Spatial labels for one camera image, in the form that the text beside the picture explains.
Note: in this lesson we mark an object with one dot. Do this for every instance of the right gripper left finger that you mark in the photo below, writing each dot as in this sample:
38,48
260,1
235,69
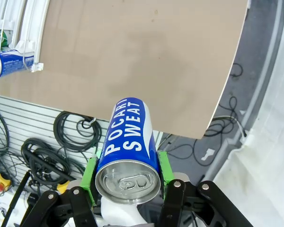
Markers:
68,208

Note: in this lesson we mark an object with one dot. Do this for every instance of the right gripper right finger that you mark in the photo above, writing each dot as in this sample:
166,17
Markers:
191,205

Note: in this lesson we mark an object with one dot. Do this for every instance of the blue Pocari Sweat can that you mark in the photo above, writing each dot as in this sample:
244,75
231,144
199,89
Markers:
11,62
127,132

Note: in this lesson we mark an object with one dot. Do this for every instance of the yellow emergency stop button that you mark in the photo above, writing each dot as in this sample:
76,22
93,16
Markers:
3,182

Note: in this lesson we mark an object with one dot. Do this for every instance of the white can dispenser rack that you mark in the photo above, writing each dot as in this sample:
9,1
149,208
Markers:
30,28

